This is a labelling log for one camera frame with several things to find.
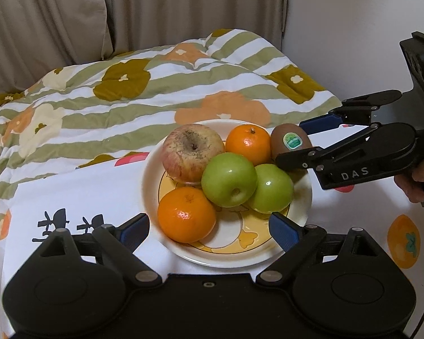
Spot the cream duck print plate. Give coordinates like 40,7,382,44
141,119,313,268

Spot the brown kiwi with sticker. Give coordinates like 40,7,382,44
271,123,313,172

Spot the orange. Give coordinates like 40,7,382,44
225,125,272,166
157,186,217,244

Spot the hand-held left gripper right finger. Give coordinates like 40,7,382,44
255,212,389,286

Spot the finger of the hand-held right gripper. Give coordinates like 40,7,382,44
300,90,403,135
276,123,382,190

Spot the red yellow apple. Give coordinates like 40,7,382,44
162,123,226,184

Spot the green apple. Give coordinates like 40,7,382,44
247,163,295,214
201,153,258,208

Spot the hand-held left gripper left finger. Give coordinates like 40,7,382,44
30,214,163,286

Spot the beige curtain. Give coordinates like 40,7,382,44
0,0,112,90
106,0,288,53

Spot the green striped floral blanket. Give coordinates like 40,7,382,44
0,28,343,306

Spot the person's right hand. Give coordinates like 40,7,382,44
395,155,424,205

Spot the white fruit print cloth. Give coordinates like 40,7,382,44
0,123,424,339

